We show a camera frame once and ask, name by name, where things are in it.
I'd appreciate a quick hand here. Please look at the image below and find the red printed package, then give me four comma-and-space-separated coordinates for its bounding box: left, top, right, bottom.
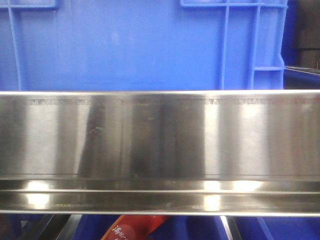
101, 215, 171, 240

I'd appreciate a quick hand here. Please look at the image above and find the stainless steel shelf rail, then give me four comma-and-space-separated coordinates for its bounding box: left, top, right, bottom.
0, 90, 320, 216

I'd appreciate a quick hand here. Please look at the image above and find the blue plastic bin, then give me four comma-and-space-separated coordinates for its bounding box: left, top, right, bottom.
0, 214, 320, 240
0, 0, 288, 91

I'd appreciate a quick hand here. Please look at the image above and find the lower blue plastic bin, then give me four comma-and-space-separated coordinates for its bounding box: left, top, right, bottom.
0, 214, 320, 240

